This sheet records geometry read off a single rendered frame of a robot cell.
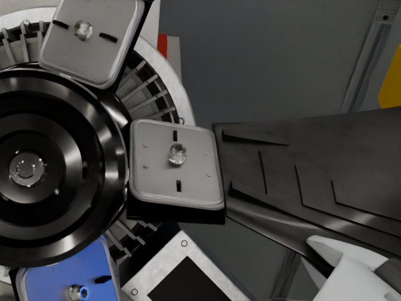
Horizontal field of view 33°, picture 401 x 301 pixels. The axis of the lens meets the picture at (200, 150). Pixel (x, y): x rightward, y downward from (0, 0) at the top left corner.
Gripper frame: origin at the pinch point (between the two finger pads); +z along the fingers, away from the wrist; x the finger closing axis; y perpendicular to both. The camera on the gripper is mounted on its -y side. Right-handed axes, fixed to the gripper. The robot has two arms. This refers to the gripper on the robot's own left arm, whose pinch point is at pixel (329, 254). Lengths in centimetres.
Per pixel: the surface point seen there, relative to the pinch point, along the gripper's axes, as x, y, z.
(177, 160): -2.1, 4.0, 11.0
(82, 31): -8.4, 5.7, 19.6
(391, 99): 20.7, -38.8, 19.1
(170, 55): 36, -33, 57
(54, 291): 3.9, 14.5, 10.7
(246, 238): 95, -53, 50
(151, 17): 4.2, -9.9, 32.4
